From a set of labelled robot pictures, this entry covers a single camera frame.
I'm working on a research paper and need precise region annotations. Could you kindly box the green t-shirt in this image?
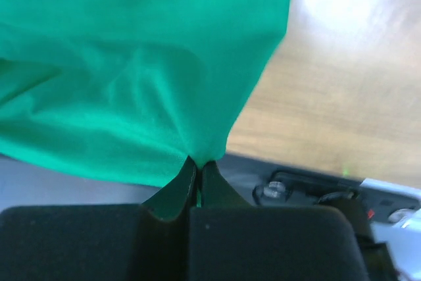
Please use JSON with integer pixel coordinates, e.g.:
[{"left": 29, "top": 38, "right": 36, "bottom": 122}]
[{"left": 1, "top": 0, "right": 290, "bottom": 186}]

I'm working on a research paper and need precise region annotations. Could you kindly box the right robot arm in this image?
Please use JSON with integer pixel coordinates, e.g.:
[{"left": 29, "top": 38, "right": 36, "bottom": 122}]
[{"left": 1, "top": 155, "right": 420, "bottom": 280}]

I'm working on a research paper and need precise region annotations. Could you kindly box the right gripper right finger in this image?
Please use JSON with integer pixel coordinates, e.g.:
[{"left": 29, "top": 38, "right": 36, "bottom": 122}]
[{"left": 189, "top": 163, "right": 368, "bottom": 280}]

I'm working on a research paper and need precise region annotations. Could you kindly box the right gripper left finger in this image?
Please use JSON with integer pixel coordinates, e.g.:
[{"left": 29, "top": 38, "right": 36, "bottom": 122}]
[{"left": 1, "top": 159, "right": 197, "bottom": 280}]

